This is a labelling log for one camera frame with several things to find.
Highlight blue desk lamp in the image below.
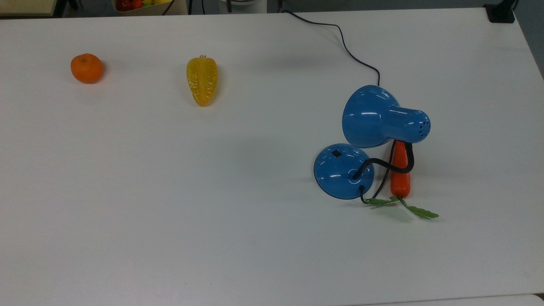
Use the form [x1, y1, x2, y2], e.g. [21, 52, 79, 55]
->
[314, 85, 431, 200]

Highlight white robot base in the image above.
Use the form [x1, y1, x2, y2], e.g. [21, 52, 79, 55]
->
[219, 0, 267, 14]

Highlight yellow toy starfruit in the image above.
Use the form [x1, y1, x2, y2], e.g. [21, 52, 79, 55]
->
[186, 55, 218, 106]

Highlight bowl of toy fruit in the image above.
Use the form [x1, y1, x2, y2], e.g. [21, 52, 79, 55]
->
[112, 0, 174, 13]

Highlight orange toy tangerine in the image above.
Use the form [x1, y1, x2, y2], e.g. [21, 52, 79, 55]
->
[70, 53, 104, 84]

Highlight beige side table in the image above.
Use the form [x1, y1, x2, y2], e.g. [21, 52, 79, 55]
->
[0, 0, 57, 17]

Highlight orange toy carrot green leaves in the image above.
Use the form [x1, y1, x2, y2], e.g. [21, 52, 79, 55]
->
[363, 140, 439, 220]

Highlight black lamp power cable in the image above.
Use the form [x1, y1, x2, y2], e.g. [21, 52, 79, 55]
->
[283, 9, 398, 205]

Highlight black table clamp mount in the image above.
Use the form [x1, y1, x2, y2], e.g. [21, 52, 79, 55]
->
[484, 0, 517, 23]

